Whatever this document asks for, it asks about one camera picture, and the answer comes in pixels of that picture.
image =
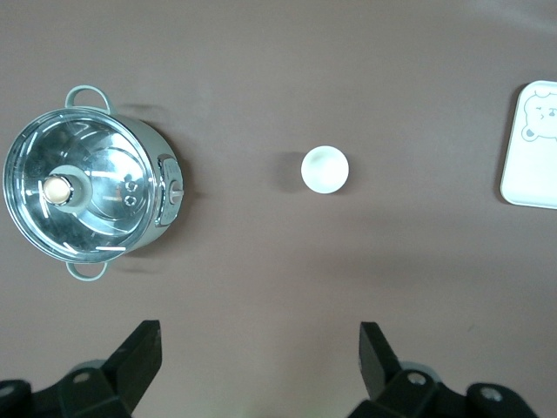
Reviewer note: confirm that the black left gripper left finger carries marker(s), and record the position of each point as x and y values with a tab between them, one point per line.
130	370

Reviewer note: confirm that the brown table mat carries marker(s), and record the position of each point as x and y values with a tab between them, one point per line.
278	65

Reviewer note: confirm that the white plastic cup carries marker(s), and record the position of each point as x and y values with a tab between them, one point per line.
325	170

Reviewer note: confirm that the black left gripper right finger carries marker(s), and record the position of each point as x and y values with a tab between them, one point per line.
378	370

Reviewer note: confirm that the grey cooking pot glass lid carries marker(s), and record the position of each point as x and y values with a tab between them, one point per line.
167	191

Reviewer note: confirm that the cream tray with bear print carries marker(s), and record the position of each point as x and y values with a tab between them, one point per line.
531	174

